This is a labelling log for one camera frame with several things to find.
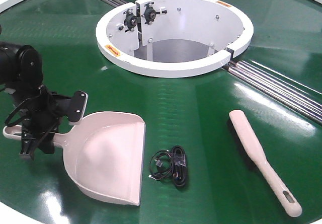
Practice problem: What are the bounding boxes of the left black bearing block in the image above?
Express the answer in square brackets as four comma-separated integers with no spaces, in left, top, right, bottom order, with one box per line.
[124,9,139,32]

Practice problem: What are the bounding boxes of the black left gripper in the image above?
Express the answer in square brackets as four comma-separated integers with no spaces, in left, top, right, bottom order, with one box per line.
[10,84,88,160]

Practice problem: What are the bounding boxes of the white inner conveyor ring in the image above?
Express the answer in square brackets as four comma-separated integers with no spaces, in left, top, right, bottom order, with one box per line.
[95,0,255,79]

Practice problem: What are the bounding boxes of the beige hand brush black bristles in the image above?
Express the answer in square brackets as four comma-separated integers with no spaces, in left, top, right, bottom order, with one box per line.
[228,110,302,217]

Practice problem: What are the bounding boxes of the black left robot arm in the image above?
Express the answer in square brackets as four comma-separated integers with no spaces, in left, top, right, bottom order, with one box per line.
[1,41,88,159]

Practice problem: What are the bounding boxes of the black cable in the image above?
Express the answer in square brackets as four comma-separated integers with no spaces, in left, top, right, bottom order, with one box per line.
[169,145,188,189]

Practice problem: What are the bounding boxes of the right steel roller bars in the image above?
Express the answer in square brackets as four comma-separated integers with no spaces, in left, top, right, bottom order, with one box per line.
[222,60,321,125]

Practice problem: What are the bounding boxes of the right black bearing block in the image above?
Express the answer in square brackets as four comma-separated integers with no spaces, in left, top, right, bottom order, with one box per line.
[143,2,168,25]

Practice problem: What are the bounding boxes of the beige plastic dustpan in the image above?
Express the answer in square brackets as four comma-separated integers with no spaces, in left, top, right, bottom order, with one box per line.
[2,111,146,206]

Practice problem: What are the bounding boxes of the black bearing block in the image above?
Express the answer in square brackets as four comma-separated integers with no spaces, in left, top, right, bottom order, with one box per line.
[124,9,139,32]
[143,2,168,25]

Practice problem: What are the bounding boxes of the thin black sensor wire bundle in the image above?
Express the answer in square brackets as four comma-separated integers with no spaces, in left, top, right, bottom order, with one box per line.
[148,150,175,181]

